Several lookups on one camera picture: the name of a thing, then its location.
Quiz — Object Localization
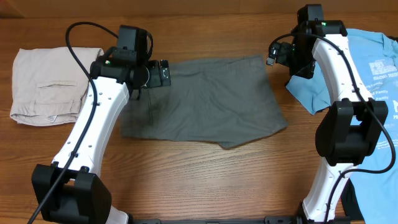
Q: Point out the grey shorts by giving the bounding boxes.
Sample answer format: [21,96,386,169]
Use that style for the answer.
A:
[119,55,288,149]

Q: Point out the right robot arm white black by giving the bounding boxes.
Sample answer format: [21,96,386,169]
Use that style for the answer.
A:
[264,4,396,223]

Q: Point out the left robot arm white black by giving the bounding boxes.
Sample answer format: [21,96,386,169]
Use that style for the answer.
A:
[29,25,171,223]

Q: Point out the folded beige shorts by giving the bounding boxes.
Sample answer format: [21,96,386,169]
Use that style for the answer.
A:
[10,47,88,126]

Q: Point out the light blue printed t-shirt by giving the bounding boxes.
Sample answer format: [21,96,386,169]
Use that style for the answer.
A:
[291,32,388,223]

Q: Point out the black garment under t-shirt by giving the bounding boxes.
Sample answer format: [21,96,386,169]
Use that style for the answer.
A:
[341,180,364,221]

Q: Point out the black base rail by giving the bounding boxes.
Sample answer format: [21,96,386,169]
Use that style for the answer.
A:
[129,215,352,224]

